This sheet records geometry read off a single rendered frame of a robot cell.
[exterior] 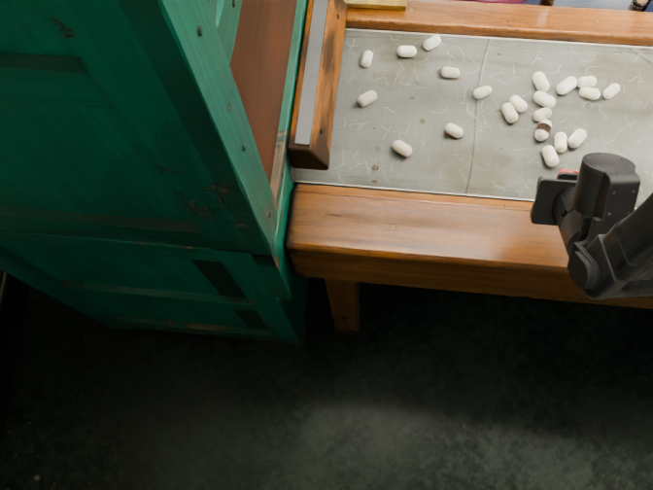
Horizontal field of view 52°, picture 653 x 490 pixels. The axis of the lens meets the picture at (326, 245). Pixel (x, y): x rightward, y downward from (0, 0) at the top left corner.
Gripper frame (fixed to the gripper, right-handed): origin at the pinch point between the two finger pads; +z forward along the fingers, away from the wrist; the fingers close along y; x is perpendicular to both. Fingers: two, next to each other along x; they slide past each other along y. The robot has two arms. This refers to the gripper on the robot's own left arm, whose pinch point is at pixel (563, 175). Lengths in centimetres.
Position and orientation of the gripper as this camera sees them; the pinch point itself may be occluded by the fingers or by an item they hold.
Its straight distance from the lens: 100.2
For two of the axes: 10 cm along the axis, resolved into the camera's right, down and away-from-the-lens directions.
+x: -0.3, 8.5, 5.3
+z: 1.2, -5.2, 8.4
